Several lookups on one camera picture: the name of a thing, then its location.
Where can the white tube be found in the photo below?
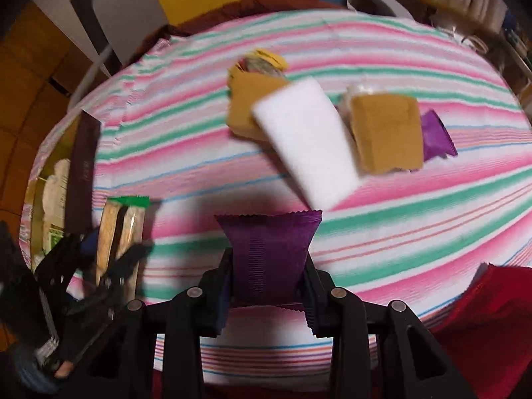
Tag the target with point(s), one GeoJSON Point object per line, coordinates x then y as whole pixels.
{"type": "Point", "coordinates": [89, 77]}

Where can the gold tin box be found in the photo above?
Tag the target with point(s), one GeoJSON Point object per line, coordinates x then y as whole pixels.
{"type": "Point", "coordinates": [83, 174]}

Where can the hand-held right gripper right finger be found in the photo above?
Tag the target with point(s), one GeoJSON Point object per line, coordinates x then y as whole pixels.
{"type": "Point", "coordinates": [310, 299]}

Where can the pale cracker packet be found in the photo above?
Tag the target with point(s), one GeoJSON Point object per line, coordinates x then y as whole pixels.
{"type": "Point", "coordinates": [54, 191]}

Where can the white soft packet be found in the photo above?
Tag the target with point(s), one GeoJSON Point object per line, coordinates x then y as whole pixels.
{"type": "Point", "coordinates": [307, 145]}

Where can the black pole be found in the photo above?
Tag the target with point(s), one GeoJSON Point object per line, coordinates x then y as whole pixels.
{"type": "Point", "coordinates": [93, 29]}

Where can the dark red garment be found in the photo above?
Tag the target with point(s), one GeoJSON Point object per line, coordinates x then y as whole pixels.
{"type": "Point", "coordinates": [270, 0]}

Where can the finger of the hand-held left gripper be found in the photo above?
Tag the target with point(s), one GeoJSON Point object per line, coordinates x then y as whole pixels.
{"type": "Point", "coordinates": [70, 253]}
{"type": "Point", "coordinates": [120, 276]}

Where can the person's red clothing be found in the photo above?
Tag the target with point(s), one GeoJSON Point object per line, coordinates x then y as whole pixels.
{"type": "Point", "coordinates": [490, 332]}

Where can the purple snack packet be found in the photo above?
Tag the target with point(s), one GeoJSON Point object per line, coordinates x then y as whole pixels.
{"type": "Point", "coordinates": [270, 257]}
{"type": "Point", "coordinates": [436, 137]}

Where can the person's left hand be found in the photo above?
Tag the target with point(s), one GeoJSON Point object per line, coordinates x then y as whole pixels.
{"type": "Point", "coordinates": [62, 368]}

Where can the clear wrapped snack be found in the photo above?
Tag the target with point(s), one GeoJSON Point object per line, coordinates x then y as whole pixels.
{"type": "Point", "coordinates": [353, 96]}

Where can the striped blanket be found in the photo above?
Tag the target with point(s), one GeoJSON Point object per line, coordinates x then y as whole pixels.
{"type": "Point", "coordinates": [374, 224]}

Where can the wooden wardrobe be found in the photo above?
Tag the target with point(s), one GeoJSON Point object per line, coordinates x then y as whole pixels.
{"type": "Point", "coordinates": [25, 91]}

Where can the green-ended snack bar packet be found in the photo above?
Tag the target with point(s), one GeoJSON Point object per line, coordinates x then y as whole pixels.
{"type": "Point", "coordinates": [109, 232]}
{"type": "Point", "coordinates": [54, 242]}

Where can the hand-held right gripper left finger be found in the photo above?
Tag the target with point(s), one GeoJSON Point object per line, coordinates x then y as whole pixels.
{"type": "Point", "coordinates": [222, 299]}

